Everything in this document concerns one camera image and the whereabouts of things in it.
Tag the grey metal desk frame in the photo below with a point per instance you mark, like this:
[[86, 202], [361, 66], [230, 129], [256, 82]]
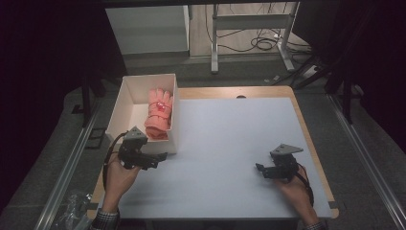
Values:
[[252, 21]]

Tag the person's right hand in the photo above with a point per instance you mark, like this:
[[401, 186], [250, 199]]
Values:
[[298, 195]]

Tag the black metal stand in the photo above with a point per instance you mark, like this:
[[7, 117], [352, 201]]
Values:
[[338, 83], [86, 96]]

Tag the clear plastic bag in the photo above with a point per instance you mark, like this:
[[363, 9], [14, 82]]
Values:
[[73, 211]]

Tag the black floor bracket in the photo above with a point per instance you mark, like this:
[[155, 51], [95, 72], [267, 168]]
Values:
[[95, 138]]

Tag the white cabinet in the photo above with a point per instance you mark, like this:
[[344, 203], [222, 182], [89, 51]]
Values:
[[146, 28]]

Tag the white box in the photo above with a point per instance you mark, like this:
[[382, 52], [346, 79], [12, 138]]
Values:
[[130, 111]]

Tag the person's left hand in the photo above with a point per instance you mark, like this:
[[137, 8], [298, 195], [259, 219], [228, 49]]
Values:
[[116, 182]]

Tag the pale blue table mat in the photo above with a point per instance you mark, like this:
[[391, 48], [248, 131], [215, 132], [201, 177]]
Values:
[[223, 143]]

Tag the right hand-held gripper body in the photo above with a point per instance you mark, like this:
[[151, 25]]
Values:
[[284, 167]]

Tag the white power strip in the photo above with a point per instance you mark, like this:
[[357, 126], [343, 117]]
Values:
[[310, 72]]

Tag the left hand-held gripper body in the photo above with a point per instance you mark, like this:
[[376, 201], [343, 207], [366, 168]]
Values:
[[132, 153]]

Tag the aluminium rail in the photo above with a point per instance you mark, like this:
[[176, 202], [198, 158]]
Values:
[[63, 179], [367, 153]]

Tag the pink knitted glove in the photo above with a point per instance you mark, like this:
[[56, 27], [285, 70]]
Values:
[[158, 118]]

